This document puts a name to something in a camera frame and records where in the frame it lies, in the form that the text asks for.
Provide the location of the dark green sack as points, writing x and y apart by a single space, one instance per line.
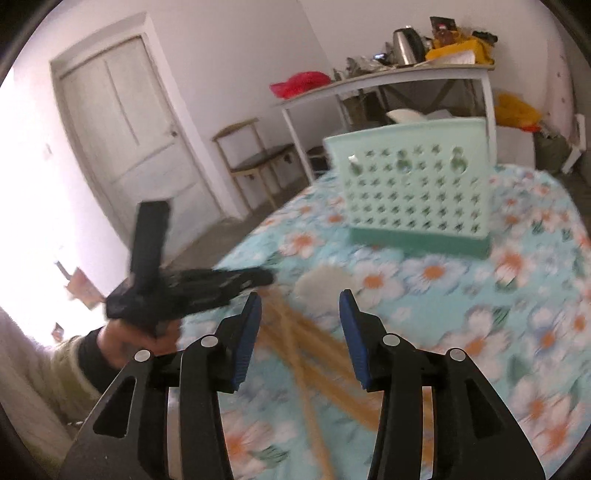
551 152

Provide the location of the floral tablecloth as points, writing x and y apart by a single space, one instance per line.
461 300

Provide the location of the white spoon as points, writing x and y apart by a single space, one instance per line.
323 281

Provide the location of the wooden chair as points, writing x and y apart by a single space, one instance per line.
263 157

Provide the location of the white door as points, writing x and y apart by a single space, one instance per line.
129 138

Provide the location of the yellow bag with white paper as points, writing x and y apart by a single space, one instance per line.
481 48

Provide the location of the plain yellow bag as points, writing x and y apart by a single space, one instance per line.
515 110

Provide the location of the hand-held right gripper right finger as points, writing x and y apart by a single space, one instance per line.
353 332

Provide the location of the green perforated utensil basket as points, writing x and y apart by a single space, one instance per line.
415 217

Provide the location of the person's left hand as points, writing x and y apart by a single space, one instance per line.
124 341

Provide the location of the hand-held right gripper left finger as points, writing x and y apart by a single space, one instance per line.
249 332

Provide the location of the white side table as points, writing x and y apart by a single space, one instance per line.
415 72

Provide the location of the grey crumpled plastic bags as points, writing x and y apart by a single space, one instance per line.
367 67

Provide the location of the red plastic bag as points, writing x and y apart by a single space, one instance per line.
300 84

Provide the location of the person's left forearm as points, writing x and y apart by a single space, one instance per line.
37 369

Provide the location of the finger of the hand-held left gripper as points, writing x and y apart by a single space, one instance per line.
221 284

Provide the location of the steel electric kettle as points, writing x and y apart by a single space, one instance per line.
407 46

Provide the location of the dark snack packet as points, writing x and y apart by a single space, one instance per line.
442 30

